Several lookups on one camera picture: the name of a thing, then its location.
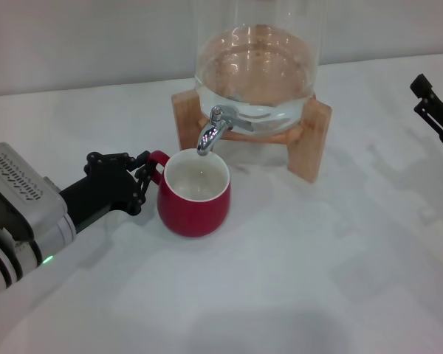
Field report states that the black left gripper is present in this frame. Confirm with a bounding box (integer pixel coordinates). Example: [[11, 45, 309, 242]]
[[58, 150, 157, 235]]

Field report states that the red ceramic cup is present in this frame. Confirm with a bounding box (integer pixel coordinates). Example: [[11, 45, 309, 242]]
[[147, 148, 232, 239]]

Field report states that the chrome faucet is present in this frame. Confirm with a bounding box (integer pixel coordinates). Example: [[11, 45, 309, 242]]
[[196, 105, 254, 158]]

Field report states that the wooden dispenser stand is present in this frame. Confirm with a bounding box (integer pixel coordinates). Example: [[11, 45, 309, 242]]
[[171, 90, 332, 184]]

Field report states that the glass water dispenser jar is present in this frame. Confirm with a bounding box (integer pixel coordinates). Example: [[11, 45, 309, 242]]
[[191, 0, 324, 134]]

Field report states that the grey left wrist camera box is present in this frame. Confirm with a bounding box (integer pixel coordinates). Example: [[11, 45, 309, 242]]
[[0, 142, 69, 240]]

